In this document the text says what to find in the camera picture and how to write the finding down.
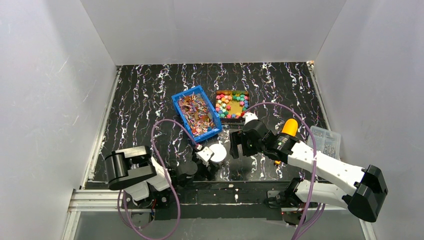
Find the clear plastic compartment box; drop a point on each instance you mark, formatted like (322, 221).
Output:
(327, 141)

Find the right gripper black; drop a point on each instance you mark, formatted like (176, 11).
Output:
(239, 142)

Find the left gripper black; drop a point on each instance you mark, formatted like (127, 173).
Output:
(205, 167)

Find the blue plastic candy bin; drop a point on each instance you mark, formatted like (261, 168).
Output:
(198, 115)

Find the square tin of star candies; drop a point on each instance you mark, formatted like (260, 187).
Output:
(231, 105)

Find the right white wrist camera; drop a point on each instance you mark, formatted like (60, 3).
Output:
(249, 116)

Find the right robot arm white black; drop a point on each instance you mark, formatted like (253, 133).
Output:
(360, 190)

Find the clear round plastic jar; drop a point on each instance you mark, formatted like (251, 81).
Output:
(220, 162)

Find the white round jar lid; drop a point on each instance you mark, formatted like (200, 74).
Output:
(220, 152)

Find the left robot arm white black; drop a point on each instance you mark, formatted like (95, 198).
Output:
(135, 170)

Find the aluminium frame rail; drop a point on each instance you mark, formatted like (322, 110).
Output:
(206, 214)

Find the orange plastic scoop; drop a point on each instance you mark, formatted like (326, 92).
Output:
(286, 140)

